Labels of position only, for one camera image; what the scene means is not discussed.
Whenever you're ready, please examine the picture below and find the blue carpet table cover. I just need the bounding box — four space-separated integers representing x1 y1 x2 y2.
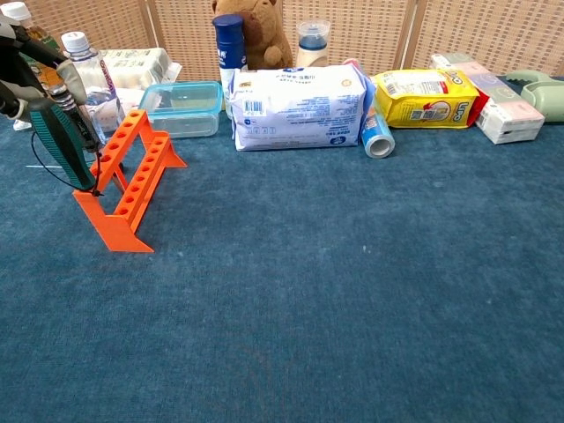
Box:
0 74 564 423

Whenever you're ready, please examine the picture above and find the pale green lint roller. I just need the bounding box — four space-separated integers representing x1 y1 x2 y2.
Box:
505 69 564 123

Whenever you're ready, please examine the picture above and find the yellow snack bag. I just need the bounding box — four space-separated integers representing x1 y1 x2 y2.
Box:
373 69 481 130

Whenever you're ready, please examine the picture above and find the white bottle clear cap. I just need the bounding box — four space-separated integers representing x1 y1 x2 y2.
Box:
294 19 331 70

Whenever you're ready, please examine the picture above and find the green tea bottle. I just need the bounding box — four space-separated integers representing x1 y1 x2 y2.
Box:
0 2 96 146

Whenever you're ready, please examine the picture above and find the plastic wrap roll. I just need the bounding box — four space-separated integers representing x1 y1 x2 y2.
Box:
343 57 397 160

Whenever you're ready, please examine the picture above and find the pink green tissue box stack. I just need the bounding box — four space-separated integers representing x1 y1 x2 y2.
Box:
429 52 546 145

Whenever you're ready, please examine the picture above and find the blue spray can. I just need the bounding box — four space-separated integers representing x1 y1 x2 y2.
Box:
211 13 249 111

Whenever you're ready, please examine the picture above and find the thin black cable tie loop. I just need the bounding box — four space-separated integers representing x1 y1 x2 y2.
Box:
31 117 107 198

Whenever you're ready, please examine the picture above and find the clear water bottle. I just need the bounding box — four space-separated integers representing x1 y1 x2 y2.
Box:
60 31 127 145

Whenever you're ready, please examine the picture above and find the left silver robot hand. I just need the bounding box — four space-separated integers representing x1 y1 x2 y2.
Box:
0 17 89 122

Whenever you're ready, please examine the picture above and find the brown capybara plush toy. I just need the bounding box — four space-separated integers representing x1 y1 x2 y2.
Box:
211 0 294 71

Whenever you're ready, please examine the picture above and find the pink white soft packet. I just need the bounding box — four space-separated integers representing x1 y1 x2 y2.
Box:
12 86 146 132

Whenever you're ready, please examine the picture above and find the black metal handle screwdriver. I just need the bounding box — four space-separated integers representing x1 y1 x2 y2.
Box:
48 83 105 155

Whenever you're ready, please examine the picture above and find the orange plastic tool rack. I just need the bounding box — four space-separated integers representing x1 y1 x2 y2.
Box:
72 108 189 255

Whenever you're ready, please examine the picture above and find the green black handled tool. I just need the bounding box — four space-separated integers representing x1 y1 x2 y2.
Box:
28 97 98 191

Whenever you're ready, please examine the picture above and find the white tissue roll pack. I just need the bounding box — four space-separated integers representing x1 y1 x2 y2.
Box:
99 47 182 93

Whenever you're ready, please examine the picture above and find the wicker folding screen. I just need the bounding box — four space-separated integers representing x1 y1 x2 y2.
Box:
0 0 564 83

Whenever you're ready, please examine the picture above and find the clear container blue lid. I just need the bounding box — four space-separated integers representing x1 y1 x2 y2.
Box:
138 81 225 140

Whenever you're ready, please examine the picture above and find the white blue wipes pack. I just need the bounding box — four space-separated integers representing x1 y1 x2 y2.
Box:
228 61 375 152

